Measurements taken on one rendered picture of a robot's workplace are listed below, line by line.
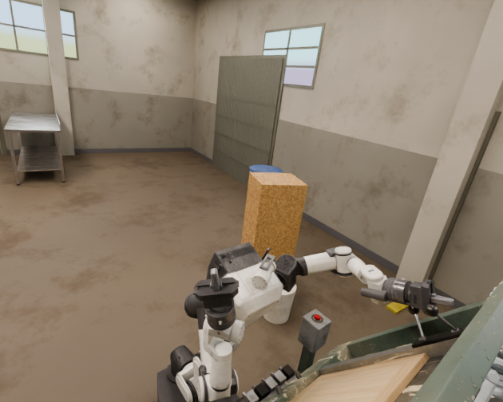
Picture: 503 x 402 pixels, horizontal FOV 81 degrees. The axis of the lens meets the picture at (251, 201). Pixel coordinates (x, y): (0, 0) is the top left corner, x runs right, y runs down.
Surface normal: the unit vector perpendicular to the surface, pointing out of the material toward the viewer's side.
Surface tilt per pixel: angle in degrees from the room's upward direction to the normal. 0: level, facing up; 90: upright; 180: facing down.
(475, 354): 35
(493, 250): 90
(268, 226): 90
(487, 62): 90
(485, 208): 90
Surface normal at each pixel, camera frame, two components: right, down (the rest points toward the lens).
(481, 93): -0.83, 0.11
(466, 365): 0.46, -0.55
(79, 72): 0.55, 0.36
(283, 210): 0.29, 0.38
